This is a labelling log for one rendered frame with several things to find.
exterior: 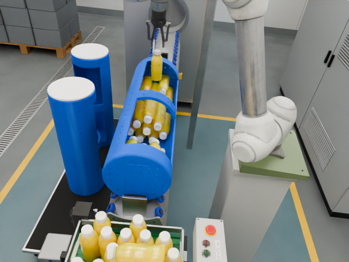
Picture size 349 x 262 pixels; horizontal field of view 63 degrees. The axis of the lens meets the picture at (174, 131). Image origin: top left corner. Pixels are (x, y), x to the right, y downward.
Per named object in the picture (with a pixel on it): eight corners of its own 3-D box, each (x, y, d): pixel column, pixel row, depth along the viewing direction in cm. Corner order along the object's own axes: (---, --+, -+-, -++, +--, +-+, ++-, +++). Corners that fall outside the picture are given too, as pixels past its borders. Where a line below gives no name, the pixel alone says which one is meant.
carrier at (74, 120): (88, 201, 217) (112, 178, 236) (71, 107, 161) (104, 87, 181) (61, 185, 226) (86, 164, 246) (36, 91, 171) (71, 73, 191)
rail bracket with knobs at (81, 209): (99, 217, 123) (97, 202, 116) (95, 232, 117) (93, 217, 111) (77, 214, 123) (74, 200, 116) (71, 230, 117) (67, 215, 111)
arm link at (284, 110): (289, 136, 144) (309, 102, 129) (273, 154, 133) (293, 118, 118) (261, 120, 151) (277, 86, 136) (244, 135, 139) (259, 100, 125)
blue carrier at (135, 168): (175, 97, 193) (182, 59, 175) (167, 205, 125) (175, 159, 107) (134, 92, 192) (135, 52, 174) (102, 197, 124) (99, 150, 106)
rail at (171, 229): (181, 231, 115) (182, 227, 113) (181, 233, 114) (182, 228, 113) (82, 222, 114) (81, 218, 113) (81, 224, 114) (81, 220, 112)
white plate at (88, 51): (71, 43, 225) (71, 44, 226) (69, 59, 205) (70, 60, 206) (107, 42, 232) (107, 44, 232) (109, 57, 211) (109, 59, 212)
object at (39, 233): (141, 131, 309) (141, 120, 300) (102, 270, 193) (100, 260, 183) (94, 126, 310) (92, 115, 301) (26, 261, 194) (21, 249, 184)
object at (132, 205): (147, 212, 123) (147, 194, 115) (146, 217, 121) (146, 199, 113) (123, 210, 123) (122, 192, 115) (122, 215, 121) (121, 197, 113)
